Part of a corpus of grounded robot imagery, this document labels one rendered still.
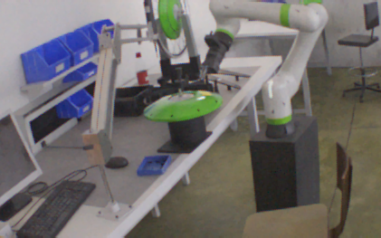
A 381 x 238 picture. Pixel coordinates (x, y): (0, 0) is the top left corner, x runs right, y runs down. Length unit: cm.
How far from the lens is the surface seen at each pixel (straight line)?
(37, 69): 239
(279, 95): 216
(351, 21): 641
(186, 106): 190
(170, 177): 176
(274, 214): 195
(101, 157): 146
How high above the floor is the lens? 162
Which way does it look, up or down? 17 degrees down
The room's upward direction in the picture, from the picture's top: 11 degrees counter-clockwise
